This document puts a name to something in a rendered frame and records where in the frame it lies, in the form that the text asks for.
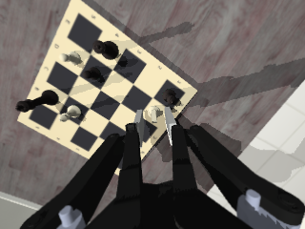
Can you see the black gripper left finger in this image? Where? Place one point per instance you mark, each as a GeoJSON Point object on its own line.
{"type": "Point", "coordinates": [74, 207]}

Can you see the cream and black chessboard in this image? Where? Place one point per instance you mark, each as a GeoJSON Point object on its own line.
{"type": "Point", "coordinates": [134, 80]}

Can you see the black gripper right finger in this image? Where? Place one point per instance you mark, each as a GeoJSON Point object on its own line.
{"type": "Point", "coordinates": [257, 201]}

